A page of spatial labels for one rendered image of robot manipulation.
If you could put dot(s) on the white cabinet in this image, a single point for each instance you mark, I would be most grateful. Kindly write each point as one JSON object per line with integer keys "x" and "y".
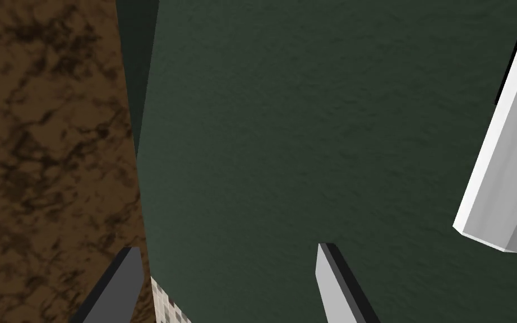
{"x": 507, "y": 170}

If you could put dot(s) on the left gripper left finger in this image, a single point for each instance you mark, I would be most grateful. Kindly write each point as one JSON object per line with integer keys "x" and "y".
{"x": 115, "y": 294}

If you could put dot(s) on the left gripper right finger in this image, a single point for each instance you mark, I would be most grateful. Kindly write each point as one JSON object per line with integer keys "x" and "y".
{"x": 341, "y": 291}

